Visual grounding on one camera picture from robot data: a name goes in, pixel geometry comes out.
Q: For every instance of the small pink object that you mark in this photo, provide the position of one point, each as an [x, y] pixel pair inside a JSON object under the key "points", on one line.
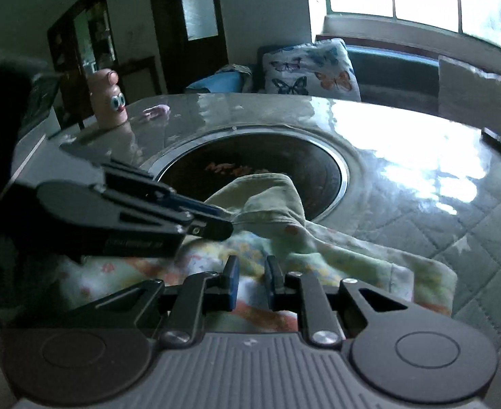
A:
{"points": [[156, 111]]}

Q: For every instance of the dark wooden display cabinet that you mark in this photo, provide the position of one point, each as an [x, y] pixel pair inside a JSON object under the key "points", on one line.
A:
{"points": [[67, 42]]}

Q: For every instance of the butterfly print pillow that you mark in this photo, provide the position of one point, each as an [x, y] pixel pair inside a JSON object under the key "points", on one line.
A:
{"points": [[310, 68]]}

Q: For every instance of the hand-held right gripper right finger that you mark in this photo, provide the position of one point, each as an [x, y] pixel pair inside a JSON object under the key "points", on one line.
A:
{"points": [[271, 283]]}

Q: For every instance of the round metal-rimmed table inset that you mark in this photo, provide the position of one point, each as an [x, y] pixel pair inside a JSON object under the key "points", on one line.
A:
{"points": [[242, 153]]}

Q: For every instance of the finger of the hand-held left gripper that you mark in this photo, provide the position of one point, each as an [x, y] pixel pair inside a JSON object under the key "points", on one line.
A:
{"points": [[139, 183], [212, 230]]}

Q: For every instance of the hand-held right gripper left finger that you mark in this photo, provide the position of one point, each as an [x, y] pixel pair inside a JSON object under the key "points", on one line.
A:
{"points": [[233, 283]]}

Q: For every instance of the beige crumpled cloth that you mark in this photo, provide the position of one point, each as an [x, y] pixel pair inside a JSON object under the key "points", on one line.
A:
{"points": [[237, 70]]}

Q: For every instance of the teal sofa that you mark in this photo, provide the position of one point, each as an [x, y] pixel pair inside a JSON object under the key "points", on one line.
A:
{"points": [[395, 72]]}

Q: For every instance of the dark wooden door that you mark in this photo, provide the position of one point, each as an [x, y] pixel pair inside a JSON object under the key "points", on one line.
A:
{"points": [[169, 42]]}

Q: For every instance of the dark wooden chair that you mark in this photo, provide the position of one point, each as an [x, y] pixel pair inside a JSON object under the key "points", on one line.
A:
{"points": [[144, 76]]}

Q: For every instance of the white pillow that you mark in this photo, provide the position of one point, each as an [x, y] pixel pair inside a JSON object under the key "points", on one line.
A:
{"points": [[471, 93]]}

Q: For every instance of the patterned pastel baby garment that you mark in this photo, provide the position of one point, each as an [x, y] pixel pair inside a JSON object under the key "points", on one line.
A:
{"points": [[339, 260]]}

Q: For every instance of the blue cloth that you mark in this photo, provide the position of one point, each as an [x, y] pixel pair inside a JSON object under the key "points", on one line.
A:
{"points": [[216, 83]]}

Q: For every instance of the pink toy with googly eyes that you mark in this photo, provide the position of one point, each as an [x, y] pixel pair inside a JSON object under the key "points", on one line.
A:
{"points": [[105, 91]]}

